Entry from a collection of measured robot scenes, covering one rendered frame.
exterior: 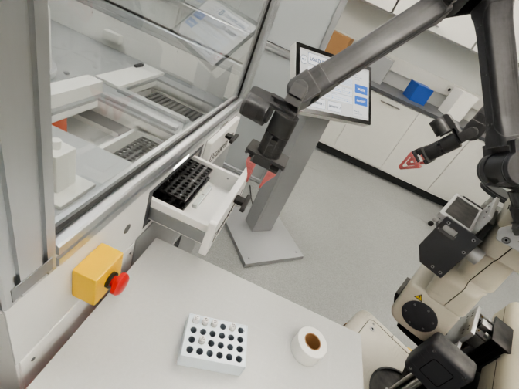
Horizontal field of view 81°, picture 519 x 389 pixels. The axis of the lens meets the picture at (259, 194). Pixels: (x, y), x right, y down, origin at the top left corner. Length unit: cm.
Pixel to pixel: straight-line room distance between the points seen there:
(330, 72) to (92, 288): 61
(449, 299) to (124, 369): 86
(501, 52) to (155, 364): 90
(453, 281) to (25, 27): 105
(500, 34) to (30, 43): 79
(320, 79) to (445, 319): 79
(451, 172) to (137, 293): 373
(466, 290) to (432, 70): 356
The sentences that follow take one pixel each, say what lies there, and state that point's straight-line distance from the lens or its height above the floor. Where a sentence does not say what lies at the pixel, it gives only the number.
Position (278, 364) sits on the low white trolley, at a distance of 72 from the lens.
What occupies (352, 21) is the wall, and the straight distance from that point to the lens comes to 422.
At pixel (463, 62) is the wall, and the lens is 446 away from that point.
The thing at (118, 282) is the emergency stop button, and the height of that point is 89.
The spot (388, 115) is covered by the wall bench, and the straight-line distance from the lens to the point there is 367.
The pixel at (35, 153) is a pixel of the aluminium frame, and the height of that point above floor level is 114.
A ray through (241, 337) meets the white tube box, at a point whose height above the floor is 80.
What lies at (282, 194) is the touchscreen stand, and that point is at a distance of 189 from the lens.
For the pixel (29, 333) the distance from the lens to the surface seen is 59.
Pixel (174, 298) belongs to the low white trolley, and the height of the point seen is 76.
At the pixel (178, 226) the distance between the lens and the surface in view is 73.
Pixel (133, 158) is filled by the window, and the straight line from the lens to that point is 59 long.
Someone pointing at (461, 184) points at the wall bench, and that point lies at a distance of 416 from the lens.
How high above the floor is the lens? 136
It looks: 33 degrees down
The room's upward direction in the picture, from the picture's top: 25 degrees clockwise
